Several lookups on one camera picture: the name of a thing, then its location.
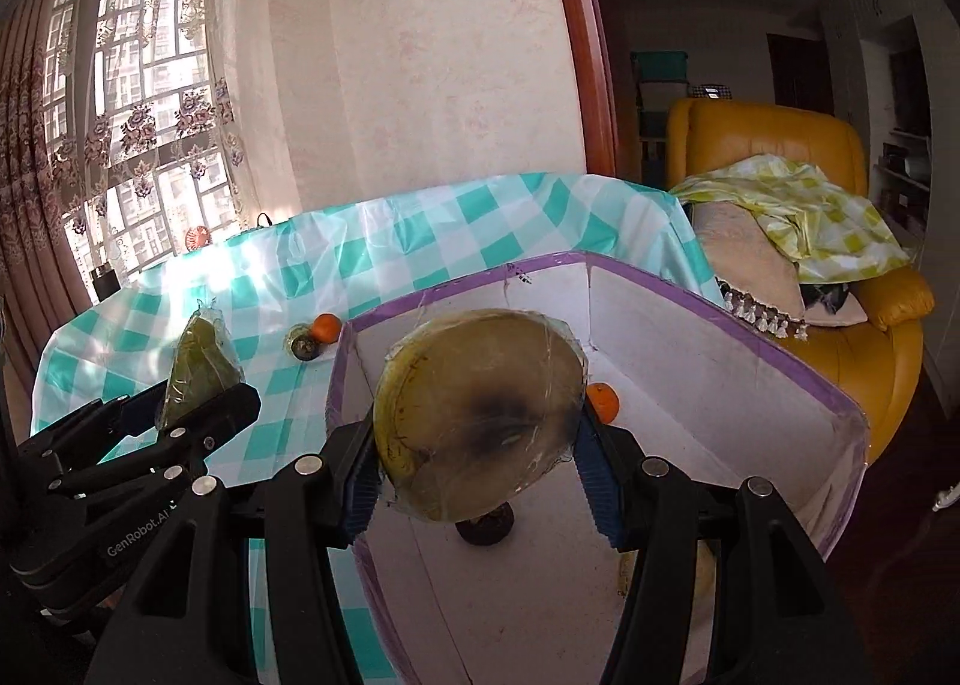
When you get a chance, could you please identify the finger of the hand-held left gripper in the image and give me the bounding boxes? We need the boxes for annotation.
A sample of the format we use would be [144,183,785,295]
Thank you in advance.
[19,387,166,480]
[45,381,263,506]

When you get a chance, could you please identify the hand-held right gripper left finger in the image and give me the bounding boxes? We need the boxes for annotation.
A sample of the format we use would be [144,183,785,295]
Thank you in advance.
[82,419,385,685]

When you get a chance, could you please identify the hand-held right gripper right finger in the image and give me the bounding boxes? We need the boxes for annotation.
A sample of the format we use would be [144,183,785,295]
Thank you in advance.
[574,400,860,685]

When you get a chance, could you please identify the green fruit piece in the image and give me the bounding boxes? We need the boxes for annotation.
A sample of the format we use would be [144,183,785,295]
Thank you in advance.
[156,302,247,431]

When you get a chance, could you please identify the purple cardboard box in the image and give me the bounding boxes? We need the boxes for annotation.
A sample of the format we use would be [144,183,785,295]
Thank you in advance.
[324,250,871,685]

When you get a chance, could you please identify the beige tasselled cushion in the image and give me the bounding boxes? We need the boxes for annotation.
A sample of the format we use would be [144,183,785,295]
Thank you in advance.
[690,201,811,343]

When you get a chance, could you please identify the teal checked tablecloth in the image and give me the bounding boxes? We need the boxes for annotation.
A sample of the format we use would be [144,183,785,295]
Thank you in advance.
[30,171,728,685]

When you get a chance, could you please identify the dark cushion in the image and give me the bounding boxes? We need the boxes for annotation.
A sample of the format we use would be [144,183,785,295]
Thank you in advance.
[799,280,869,328]

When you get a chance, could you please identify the floral lace curtain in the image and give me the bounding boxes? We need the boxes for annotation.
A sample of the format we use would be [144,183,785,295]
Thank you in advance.
[0,0,301,326]

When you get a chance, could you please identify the yellow checked cloth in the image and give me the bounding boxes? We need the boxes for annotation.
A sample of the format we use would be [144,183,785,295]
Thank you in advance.
[670,156,912,285]

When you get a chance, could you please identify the yellow leather armchair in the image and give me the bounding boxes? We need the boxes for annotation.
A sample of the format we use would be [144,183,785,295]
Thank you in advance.
[666,96,935,465]

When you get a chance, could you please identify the stacked storage bins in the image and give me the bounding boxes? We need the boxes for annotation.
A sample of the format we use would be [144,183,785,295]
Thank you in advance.
[630,51,691,135]

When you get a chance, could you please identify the white wall shelf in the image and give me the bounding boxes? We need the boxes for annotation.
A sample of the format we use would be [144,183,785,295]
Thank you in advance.
[871,130,932,210]

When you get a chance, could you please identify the wooden door frame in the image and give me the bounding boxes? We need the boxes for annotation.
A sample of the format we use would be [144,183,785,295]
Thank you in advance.
[540,0,623,180]

